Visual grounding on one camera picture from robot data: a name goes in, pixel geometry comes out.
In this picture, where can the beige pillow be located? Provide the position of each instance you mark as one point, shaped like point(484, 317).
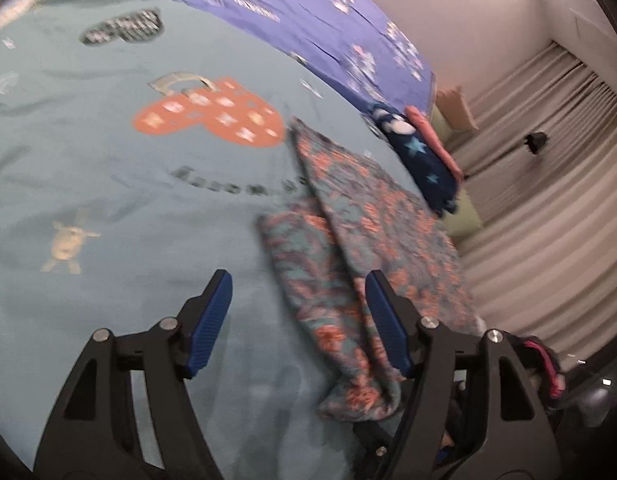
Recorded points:
point(458, 107)

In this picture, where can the beige pleated curtain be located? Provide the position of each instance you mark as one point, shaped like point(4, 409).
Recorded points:
point(538, 235)

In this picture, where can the large green cushion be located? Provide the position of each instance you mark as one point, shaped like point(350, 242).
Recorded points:
point(463, 215)

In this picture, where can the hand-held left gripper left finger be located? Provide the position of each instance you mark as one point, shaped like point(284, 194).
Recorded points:
point(211, 325)

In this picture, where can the navy star print blanket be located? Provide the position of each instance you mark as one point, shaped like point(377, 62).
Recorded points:
point(423, 165)

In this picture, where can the black camera on stand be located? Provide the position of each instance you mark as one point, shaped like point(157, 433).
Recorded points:
point(536, 142)

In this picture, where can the pink folded cloth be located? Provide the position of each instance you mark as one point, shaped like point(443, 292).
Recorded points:
point(428, 132)

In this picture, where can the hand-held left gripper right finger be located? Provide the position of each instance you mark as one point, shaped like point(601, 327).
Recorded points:
point(388, 325)

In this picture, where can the floral teal and orange garment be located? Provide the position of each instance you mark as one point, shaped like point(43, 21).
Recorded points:
point(388, 220)

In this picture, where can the purple printed duvet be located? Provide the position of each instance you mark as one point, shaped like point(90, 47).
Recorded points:
point(308, 20)

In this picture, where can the small green cushion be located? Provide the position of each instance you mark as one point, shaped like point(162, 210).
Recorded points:
point(441, 127)

